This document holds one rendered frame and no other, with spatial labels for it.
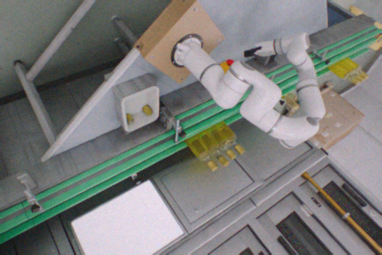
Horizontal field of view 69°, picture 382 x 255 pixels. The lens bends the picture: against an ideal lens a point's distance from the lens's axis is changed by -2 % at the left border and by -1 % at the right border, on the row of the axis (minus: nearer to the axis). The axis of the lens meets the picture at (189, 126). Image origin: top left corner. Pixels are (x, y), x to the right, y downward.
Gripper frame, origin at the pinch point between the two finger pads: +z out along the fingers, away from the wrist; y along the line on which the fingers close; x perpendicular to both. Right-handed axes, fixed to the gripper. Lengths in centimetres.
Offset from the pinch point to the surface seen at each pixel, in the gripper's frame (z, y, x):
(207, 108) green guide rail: 16.8, 13.1, 25.9
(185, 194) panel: 26, 23, 68
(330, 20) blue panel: -13, -100, -37
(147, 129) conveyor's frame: 38, 35, 35
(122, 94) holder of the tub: 26, 57, 20
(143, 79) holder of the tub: 24, 47, 13
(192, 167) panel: 29, 13, 56
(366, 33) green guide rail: -34, -110, -24
